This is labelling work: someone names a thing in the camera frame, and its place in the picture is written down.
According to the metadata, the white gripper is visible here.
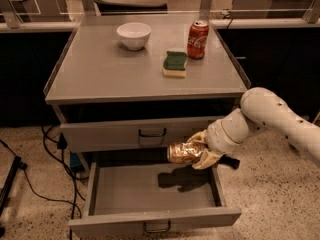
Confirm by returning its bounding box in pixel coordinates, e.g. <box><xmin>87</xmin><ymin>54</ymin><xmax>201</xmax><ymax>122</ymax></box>
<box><xmin>187</xmin><ymin>112</ymin><xmax>245</xmax><ymax>170</ymax></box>

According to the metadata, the orange soda can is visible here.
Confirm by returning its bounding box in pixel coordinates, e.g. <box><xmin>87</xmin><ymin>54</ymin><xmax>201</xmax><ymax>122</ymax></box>
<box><xmin>167</xmin><ymin>142</ymin><xmax>206</xmax><ymax>164</ymax></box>

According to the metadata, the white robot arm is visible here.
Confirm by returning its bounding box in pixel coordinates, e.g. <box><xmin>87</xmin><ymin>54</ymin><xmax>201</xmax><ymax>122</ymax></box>
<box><xmin>189</xmin><ymin>87</ymin><xmax>320</xmax><ymax>170</ymax></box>

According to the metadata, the closed grey upper drawer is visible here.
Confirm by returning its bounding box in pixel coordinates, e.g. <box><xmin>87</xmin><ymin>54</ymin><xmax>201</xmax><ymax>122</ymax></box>
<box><xmin>60</xmin><ymin>116</ymin><xmax>222</xmax><ymax>153</ymax></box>

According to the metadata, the open grey middle drawer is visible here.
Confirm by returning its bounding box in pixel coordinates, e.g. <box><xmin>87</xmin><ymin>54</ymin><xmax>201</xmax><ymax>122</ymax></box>
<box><xmin>69</xmin><ymin>150</ymin><xmax>241</xmax><ymax>238</ymax></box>

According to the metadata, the grey drawer cabinet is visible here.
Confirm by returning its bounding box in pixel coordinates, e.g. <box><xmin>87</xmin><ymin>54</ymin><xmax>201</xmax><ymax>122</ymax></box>
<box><xmin>43</xmin><ymin>13</ymin><xmax>252</xmax><ymax>172</ymax></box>

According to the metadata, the red cola can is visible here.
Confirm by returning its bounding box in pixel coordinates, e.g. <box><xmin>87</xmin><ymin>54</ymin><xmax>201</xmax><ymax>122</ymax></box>
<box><xmin>187</xmin><ymin>20</ymin><xmax>209</xmax><ymax>59</ymax></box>

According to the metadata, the green and yellow sponge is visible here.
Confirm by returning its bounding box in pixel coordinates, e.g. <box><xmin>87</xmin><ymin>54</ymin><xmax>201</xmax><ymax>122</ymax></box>
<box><xmin>162</xmin><ymin>51</ymin><xmax>187</xmax><ymax>78</ymax></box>

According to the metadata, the white ceramic bowl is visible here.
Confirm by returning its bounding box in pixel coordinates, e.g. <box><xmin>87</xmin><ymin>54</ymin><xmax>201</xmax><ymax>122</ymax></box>
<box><xmin>117</xmin><ymin>22</ymin><xmax>151</xmax><ymax>50</ymax></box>

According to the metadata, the black stand base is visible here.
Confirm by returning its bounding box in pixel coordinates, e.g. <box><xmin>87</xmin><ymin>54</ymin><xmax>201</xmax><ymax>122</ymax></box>
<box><xmin>0</xmin><ymin>157</ymin><xmax>21</xmax><ymax>215</ymax></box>

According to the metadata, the black floor cable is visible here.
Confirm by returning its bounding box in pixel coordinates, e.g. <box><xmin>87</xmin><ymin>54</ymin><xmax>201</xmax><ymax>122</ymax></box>
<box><xmin>0</xmin><ymin>125</ymin><xmax>89</xmax><ymax>240</ymax></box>

